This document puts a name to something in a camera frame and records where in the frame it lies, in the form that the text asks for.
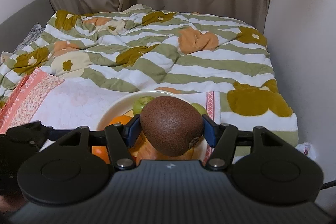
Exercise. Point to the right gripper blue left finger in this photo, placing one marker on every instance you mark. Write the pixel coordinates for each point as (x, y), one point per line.
(119, 139)

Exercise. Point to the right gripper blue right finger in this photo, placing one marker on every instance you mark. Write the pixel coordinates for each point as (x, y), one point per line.
(222, 138)

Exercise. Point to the large red yellow apple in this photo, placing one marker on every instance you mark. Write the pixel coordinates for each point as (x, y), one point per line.
(155, 150)

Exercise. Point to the large green apple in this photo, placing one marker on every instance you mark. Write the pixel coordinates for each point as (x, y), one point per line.
(201, 110)

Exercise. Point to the small green apple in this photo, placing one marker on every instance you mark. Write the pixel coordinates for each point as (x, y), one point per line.
(140, 103)

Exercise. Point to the brown kiwi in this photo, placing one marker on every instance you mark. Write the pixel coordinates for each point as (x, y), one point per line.
(171, 125)

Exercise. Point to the large orange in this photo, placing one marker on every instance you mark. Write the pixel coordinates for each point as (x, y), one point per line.
(123, 119)

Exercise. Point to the cream duck bowl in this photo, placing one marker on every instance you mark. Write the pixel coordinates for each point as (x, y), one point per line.
(124, 106)

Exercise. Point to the pink floral towel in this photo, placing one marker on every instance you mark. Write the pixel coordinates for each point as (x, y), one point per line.
(72, 100)

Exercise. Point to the white plastic bag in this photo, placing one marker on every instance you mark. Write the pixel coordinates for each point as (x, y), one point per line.
(307, 149)

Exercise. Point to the green striped floral blanket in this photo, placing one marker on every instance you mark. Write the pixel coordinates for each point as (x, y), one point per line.
(229, 53)

